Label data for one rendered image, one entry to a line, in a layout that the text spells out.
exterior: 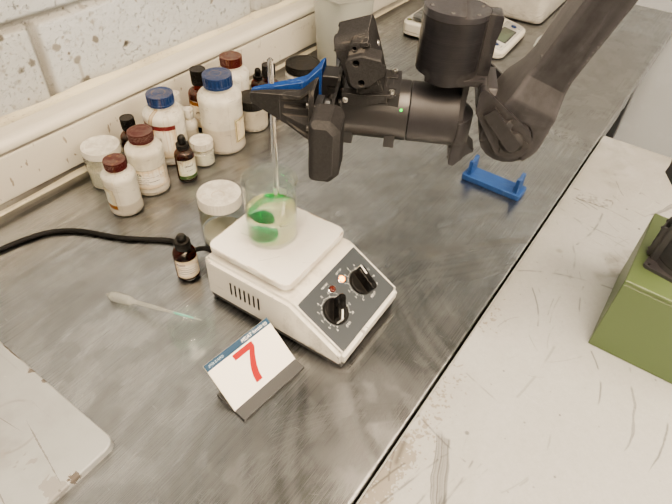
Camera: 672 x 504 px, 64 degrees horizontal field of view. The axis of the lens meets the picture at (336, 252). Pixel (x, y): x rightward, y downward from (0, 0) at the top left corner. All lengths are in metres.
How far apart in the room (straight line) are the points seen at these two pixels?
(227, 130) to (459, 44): 0.52
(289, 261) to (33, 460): 0.32
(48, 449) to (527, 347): 0.53
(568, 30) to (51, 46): 0.70
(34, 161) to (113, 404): 0.42
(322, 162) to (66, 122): 0.52
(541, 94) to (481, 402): 0.33
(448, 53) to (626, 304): 0.35
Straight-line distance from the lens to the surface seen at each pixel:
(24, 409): 0.66
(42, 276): 0.80
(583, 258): 0.84
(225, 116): 0.91
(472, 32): 0.49
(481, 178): 0.92
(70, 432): 0.62
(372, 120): 0.52
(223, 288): 0.67
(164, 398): 0.63
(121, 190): 0.82
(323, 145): 0.46
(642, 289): 0.66
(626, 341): 0.71
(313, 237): 0.64
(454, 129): 0.52
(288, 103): 0.54
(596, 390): 0.69
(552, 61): 0.51
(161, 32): 1.04
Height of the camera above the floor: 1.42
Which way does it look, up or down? 44 degrees down
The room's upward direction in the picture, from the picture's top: 3 degrees clockwise
